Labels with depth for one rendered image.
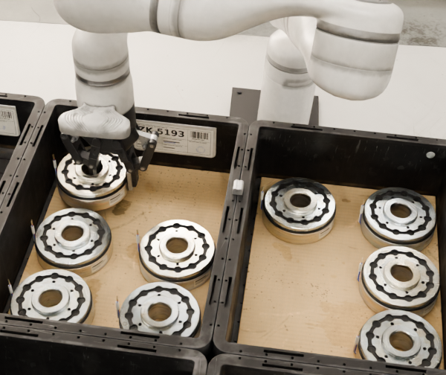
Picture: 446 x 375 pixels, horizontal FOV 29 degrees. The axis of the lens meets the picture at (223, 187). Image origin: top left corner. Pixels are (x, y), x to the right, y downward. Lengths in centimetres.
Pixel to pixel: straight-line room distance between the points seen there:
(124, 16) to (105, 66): 9
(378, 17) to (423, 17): 227
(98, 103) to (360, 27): 36
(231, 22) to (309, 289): 39
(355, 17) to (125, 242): 48
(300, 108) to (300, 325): 47
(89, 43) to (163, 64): 66
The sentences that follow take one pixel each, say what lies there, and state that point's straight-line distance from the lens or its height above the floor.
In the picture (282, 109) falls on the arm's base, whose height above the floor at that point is 80.
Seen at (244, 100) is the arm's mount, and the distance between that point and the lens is 160.
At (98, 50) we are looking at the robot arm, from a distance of 105.
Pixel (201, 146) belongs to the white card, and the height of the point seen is 88.
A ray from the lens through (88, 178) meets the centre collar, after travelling 122.
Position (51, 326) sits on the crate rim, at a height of 93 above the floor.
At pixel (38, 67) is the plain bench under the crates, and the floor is 70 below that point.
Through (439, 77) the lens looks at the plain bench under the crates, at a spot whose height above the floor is 70.
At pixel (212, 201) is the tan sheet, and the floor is 83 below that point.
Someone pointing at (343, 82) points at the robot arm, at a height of 117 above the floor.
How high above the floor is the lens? 174
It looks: 46 degrees down
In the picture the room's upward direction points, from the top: 2 degrees clockwise
